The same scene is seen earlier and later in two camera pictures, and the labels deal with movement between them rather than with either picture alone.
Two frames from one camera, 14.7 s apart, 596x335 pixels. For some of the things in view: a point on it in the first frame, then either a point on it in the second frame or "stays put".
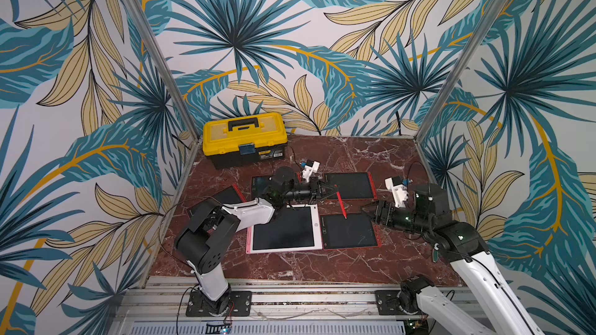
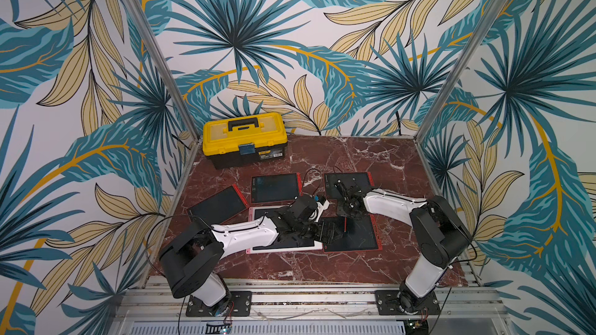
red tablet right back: [352, 185] stays put
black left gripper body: [313, 188] → [319, 235]
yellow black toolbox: [231, 142] stays put
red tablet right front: [356, 231] stays put
